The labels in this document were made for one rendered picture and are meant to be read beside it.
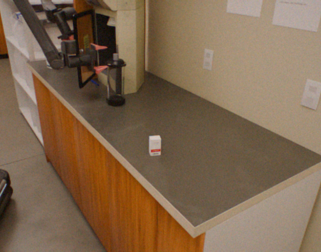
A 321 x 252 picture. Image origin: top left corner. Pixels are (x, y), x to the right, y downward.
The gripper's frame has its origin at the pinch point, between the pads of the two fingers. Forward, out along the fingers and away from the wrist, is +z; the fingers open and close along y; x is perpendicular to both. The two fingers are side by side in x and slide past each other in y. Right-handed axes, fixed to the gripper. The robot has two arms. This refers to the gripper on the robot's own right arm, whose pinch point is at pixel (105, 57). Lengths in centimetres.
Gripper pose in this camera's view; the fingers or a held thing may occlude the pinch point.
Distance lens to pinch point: 161.3
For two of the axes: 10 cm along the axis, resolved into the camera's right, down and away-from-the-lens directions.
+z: 8.3, -2.3, 5.0
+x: -5.5, -3.8, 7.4
